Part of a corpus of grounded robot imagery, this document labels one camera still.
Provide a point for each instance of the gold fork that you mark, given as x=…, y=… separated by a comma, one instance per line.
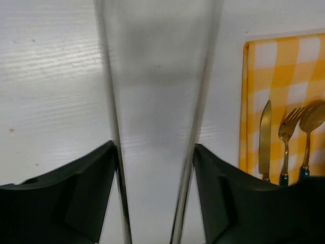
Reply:
x=285, y=132

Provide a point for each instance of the steel serving tongs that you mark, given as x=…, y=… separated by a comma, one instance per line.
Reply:
x=185, y=180

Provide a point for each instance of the gold spoon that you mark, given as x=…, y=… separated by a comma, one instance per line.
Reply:
x=311, y=120

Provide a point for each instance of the gold table knife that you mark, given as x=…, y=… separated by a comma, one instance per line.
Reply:
x=265, y=142

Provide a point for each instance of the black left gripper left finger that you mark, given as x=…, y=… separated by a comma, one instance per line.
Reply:
x=65, y=205

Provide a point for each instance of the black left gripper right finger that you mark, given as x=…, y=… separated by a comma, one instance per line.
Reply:
x=239, y=208

